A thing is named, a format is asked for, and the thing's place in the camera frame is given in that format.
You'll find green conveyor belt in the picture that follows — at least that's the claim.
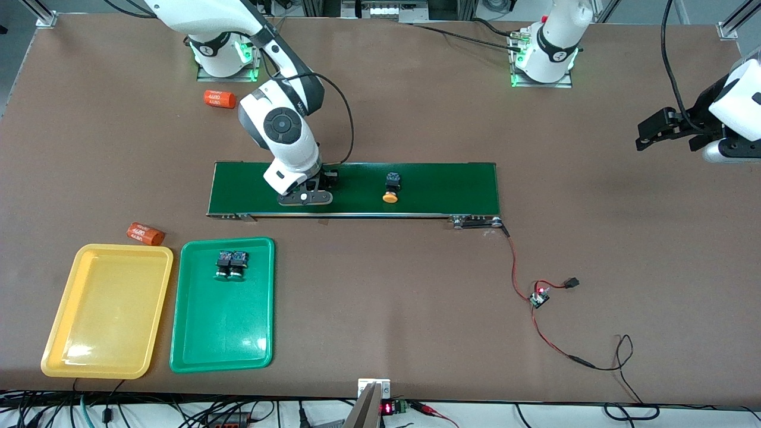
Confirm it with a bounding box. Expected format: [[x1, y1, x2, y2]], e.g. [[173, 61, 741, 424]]
[[206, 160, 511, 237]]

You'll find red lead black plug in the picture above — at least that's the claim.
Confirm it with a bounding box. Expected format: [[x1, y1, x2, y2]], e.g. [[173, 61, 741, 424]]
[[535, 277, 580, 292]]

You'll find green plastic tray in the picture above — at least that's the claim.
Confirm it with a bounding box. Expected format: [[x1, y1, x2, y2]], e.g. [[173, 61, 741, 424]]
[[169, 237, 276, 373]]

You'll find yellow plastic tray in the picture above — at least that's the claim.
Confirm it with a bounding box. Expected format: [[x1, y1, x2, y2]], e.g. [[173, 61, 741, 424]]
[[40, 243, 174, 379]]

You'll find red clip lead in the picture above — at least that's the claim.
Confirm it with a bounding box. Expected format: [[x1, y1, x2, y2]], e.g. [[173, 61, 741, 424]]
[[410, 401, 460, 428]]

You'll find red black power strip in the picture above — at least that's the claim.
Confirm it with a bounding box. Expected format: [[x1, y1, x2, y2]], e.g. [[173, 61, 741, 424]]
[[205, 410, 255, 428]]

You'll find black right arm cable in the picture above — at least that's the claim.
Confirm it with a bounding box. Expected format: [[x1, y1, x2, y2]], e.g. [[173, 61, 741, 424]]
[[271, 71, 356, 166]]

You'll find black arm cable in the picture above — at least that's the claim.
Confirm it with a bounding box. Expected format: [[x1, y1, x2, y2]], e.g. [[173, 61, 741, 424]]
[[271, 71, 356, 166], [660, 0, 708, 134]]

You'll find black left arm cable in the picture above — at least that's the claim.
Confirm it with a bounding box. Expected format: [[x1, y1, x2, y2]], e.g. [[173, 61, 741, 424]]
[[660, 0, 708, 134]]

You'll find aluminium profile post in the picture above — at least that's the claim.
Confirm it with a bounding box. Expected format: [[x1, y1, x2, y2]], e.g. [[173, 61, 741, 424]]
[[27, 0, 60, 28], [716, 0, 761, 41]]

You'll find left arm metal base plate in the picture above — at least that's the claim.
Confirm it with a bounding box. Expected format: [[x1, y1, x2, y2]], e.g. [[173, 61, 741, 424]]
[[510, 30, 574, 89]]

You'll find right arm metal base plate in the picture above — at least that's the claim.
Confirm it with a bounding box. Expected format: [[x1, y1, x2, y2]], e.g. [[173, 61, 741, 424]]
[[196, 18, 265, 83]]

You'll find black metal rack frame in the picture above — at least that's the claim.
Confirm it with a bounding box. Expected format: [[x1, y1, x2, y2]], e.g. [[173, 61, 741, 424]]
[[300, 0, 479, 24]]

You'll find red black motor wire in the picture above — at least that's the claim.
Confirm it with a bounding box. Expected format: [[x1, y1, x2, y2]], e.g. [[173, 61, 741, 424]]
[[503, 225, 536, 301]]

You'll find black cable on table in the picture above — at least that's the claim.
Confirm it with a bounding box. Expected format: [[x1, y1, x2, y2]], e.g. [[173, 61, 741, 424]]
[[404, 18, 536, 54]]

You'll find grey metal camera bracket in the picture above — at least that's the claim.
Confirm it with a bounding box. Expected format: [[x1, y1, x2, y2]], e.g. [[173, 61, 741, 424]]
[[357, 378, 392, 428]]

